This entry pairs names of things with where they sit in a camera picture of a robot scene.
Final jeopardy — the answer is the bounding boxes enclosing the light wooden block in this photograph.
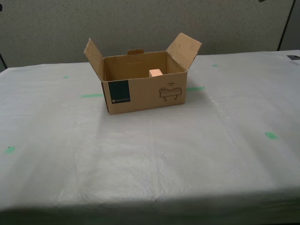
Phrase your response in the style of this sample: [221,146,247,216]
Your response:
[148,68,164,78]

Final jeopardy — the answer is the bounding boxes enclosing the white plastic table cover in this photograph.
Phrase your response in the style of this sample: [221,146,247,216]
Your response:
[0,48,300,225]

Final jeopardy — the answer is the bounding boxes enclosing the brown cardboard box flaps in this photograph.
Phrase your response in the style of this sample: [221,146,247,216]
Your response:
[83,32,203,116]

